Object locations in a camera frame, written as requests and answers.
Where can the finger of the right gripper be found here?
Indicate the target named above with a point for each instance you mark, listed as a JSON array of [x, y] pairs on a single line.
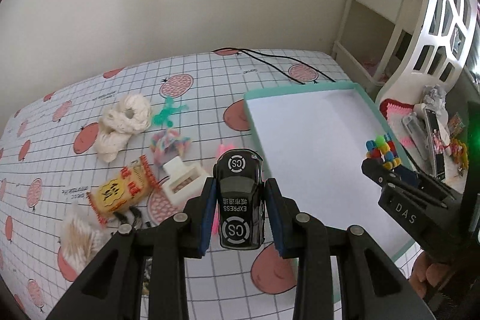
[[427, 184], [384, 178]]

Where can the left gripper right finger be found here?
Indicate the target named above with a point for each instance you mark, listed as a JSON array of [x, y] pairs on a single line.
[[371, 285]]

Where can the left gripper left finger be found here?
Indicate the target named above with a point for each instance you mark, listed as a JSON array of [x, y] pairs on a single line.
[[111, 286]]

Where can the colourful block fidget toy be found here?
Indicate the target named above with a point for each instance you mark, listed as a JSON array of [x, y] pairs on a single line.
[[383, 149]]

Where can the bag of cotton swabs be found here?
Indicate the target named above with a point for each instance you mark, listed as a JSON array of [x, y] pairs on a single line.
[[81, 238]]

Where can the black gold action figure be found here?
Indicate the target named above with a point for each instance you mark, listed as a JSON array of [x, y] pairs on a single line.
[[137, 223]]

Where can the yellow rice cracker packet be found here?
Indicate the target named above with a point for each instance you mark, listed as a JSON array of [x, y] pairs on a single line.
[[133, 183]]

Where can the white hair claw clip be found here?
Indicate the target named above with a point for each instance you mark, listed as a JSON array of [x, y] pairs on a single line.
[[184, 181]]

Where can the black toy car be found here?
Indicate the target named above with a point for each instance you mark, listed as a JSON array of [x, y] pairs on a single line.
[[242, 227]]

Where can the pink hair roller clip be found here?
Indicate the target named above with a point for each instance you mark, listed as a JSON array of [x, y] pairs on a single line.
[[222, 197]]

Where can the pastel rainbow fuzzy scrunchie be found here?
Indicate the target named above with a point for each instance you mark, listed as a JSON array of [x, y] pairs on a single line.
[[167, 144]]

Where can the cream lace scrunchies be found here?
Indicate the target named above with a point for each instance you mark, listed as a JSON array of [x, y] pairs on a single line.
[[128, 117]]

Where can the green rubber lizard toy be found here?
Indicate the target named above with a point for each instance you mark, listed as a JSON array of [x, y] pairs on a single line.
[[163, 118]]

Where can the person's right hand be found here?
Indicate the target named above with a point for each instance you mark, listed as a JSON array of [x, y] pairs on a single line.
[[428, 274]]

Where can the grey phone stand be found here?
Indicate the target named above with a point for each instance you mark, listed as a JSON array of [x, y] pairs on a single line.
[[416, 132]]

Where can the smartphone on stand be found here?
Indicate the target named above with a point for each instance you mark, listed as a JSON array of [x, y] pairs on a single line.
[[435, 145]]

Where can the crochet red pink mat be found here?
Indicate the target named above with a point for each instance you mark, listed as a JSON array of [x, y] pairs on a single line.
[[394, 111]]

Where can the teal shallow box tray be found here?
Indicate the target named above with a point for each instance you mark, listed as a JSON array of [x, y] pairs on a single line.
[[312, 139]]

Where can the crumpled grey tissue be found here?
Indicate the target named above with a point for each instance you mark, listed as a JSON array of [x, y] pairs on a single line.
[[434, 97]]

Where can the white cutout headboard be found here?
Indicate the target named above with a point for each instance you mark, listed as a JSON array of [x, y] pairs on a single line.
[[437, 52]]

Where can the white bedside shelf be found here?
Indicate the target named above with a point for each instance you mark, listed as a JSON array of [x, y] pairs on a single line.
[[370, 33]]

